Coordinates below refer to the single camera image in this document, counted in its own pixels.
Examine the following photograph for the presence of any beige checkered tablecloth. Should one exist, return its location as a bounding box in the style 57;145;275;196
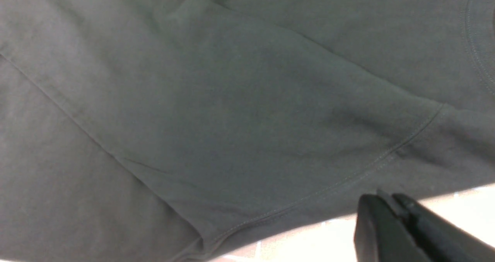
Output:
215;183;494;262

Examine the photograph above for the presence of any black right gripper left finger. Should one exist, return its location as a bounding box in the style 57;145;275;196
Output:
353;190;430;262

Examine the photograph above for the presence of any dark gray long-sleeved shirt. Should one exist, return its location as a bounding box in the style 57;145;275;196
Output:
1;0;494;262

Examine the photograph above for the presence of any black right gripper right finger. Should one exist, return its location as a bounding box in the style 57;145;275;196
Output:
392;194;495;262

